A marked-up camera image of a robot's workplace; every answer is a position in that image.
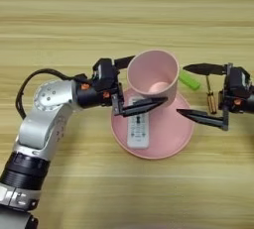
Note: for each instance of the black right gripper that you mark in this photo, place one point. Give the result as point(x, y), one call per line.
point(241, 104)

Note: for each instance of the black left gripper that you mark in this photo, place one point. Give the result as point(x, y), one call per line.
point(96, 98)

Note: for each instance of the green rectangular block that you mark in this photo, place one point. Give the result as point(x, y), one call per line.
point(190, 81)

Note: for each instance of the pink plastic cup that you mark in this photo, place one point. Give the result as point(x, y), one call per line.
point(152, 71)

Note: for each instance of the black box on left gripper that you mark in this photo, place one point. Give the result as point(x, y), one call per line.
point(105, 74)

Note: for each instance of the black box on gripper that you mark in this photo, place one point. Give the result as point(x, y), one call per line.
point(105, 74)
point(238, 82)

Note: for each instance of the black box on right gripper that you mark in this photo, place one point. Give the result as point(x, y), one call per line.
point(238, 82)

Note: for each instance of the white remote control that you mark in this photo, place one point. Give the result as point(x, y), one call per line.
point(138, 134)

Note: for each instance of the pink round plate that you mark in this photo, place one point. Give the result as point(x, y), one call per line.
point(168, 137)

